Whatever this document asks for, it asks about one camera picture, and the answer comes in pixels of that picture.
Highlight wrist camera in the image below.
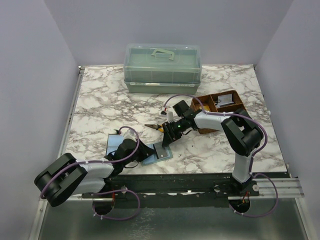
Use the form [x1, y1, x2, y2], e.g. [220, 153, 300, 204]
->
[123, 129, 137, 142]
[160, 110, 174, 123]

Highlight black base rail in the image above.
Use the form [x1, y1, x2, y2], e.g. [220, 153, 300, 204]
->
[83, 173, 259, 208]

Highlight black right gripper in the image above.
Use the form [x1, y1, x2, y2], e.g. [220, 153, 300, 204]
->
[162, 118, 188, 148]

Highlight brown woven organizer basket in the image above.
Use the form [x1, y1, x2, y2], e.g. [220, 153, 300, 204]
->
[190, 89, 247, 135]

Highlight yellow handled pliers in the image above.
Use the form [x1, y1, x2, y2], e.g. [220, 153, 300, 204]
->
[144, 124, 164, 133]

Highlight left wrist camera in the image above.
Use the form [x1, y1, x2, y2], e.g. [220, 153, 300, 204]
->
[123, 129, 137, 142]

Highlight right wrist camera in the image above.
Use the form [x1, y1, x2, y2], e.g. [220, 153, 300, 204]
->
[160, 110, 174, 123]

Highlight green plastic storage box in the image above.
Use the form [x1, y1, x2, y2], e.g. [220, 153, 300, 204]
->
[123, 43, 202, 95]

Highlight grey cards in basket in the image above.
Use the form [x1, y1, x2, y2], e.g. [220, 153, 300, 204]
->
[216, 93, 234, 108]

